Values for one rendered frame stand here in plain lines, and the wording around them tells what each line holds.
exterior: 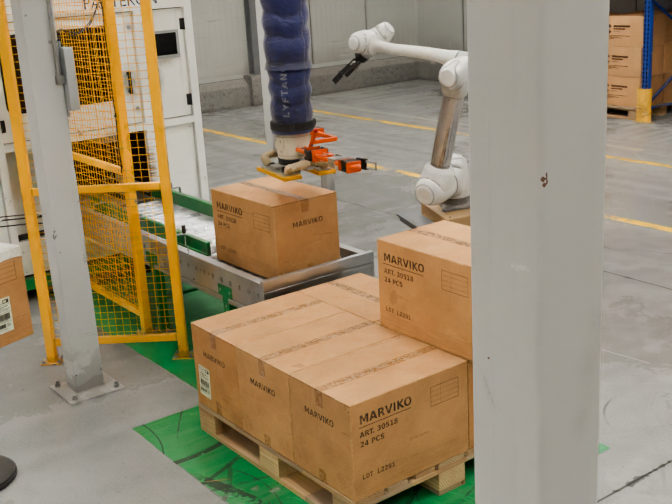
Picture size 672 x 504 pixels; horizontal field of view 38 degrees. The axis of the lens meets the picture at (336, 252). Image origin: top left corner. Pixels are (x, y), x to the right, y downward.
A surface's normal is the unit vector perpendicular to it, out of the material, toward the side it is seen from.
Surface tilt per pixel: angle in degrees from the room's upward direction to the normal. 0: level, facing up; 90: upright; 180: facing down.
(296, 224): 90
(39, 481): 0
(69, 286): 90
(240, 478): 0
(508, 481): 90
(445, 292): 90
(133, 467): 0
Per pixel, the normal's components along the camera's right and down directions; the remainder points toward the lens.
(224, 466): -0.06, -0.95
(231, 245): -0.79, 0.22
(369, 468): 0.60, 0.20
